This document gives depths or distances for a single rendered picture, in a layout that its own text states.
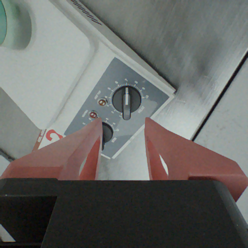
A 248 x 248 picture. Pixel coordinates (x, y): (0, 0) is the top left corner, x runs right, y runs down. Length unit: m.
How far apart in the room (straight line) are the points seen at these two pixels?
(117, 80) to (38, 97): 0.09
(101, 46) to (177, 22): 0.09
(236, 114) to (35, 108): 0.22
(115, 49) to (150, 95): 0.06
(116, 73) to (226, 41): 0.12
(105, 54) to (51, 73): 0.06
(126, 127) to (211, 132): 0.10
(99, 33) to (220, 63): 0.13
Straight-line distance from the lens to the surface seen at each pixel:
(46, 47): 0.20
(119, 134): 0.22
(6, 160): 0.48
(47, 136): 0.31
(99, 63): 0.18
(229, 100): 0.23
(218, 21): 0.23
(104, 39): 0.18
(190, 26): 0.23
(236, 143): 0.24
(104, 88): 0.19
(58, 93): 0.19
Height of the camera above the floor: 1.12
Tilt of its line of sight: 61 degrees down
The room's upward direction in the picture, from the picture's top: 122 degrees counter-clockwise
